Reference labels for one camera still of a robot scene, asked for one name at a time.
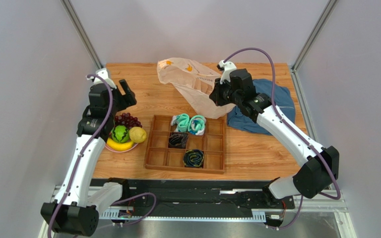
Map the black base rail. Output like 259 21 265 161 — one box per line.
84 178 330 219

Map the black patterned sock roll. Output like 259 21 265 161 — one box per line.
168 132 188 149

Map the pink plate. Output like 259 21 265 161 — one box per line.
104 137 139 153

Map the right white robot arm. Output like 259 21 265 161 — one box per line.
209 69 339 200

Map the banana print plastic bag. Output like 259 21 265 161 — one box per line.
157 58 235 119

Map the left aluminium frame post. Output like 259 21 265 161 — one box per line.
61 0 104 69

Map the black yellow blue sock roll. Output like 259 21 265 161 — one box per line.
183 149 204 168

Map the yellow banana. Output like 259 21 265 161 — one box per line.
106 137 136 152

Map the mint green sock roll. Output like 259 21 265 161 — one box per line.
170 114 190 132

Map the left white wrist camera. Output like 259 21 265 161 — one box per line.
86 68 117 89

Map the wooden divided tray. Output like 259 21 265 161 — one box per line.
144 115 226 174

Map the aluminium frame post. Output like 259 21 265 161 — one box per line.
61 0 104 69
292 0 339 72

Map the dark red grape bunch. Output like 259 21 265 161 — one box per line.
115 113 142 129

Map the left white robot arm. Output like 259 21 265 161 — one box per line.
41 74 137 238

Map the right aluminium frame post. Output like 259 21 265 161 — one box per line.
292 0 339 72

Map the teal blue white sock roll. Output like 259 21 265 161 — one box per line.
188 115 206 136

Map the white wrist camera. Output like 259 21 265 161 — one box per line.
218 60 237 84
86 68 117 89

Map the blue cloth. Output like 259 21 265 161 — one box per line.
227 79 296 135

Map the small green watermelon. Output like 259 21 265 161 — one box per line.
111 125 129 143

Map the yellow lemon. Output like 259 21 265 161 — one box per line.
129 126 147 143

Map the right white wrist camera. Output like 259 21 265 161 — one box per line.
218 60 237 84

